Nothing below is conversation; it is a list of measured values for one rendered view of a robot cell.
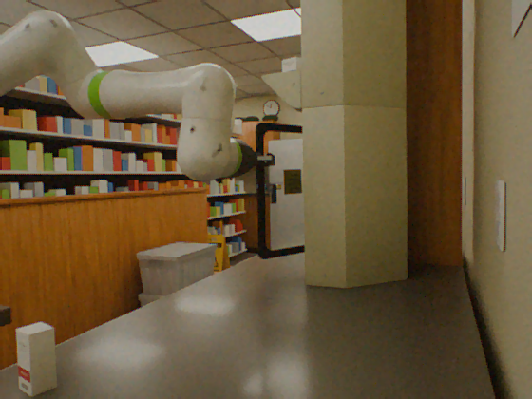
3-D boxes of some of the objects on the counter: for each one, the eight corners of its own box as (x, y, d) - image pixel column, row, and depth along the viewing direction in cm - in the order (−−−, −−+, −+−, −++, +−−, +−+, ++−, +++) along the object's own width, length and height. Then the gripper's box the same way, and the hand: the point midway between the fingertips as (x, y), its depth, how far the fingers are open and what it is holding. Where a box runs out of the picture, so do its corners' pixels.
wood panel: (461, 264, 132) (462, -193, 125) (462, 266, 130) (462, -200, 122) (313, 256, 151) (307, -142, 144) (312, 257, 148) (305, -148, 141)
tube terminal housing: (410, 266, 131) (409, 18, 127) (402, 293, 101) (400, -29, 97) (332, 261, 140) (330, 30, 136) (304, 285, 111) (299, -10, 107)
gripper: (259, 140, 96) (294, 146, 118) (211, 142, 101) (252, 148, 123) (260, 172, 96) (294, 173, 118) (212, 174, 101) (252, 174, 123)
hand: (268, 160), depth 117 cm, fingers closed
